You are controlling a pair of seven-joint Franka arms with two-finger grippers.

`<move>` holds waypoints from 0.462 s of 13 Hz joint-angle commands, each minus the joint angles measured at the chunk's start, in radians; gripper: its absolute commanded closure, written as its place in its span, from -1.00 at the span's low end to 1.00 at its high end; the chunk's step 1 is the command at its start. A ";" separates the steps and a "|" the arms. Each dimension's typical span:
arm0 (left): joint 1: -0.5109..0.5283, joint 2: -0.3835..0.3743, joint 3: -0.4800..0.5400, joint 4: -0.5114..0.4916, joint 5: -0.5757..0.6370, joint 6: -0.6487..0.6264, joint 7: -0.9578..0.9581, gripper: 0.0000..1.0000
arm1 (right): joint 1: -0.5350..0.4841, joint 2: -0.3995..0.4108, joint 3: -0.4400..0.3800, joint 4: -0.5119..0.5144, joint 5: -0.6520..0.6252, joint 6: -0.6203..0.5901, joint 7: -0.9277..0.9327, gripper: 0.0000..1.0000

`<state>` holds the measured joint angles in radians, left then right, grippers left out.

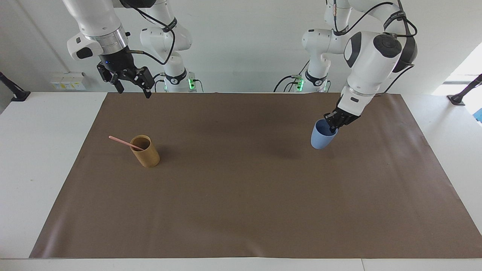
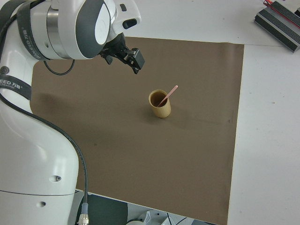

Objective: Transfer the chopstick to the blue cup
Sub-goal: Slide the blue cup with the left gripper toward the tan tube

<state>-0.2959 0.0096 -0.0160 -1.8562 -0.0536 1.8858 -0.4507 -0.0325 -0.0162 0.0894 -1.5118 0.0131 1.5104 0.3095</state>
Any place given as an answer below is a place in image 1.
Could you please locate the black cable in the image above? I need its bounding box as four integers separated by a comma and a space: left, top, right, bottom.
375, 63, 415, 97
120, 0, 177, 65
333, 0, 418, 38
273, 59, 311, 93

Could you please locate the tan bamboo cup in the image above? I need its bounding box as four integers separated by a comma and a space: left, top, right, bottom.
130, 135, 160, 168

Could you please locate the white wall socket box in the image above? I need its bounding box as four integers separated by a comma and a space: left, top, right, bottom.
50, 72, 87, 91

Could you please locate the blue cup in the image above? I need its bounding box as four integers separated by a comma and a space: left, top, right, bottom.
311, 119, 339, 150

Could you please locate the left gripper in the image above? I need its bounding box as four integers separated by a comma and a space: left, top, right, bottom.
324, 96, 361, 133

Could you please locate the black stand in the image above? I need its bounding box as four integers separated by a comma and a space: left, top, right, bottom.
447, 73, 482, 106
0, 71, 31, 102

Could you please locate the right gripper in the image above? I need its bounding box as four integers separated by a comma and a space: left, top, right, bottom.
96, 47, 155, 99

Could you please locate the pink chopstick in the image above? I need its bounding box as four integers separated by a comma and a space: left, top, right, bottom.
108, 135, 146, 151

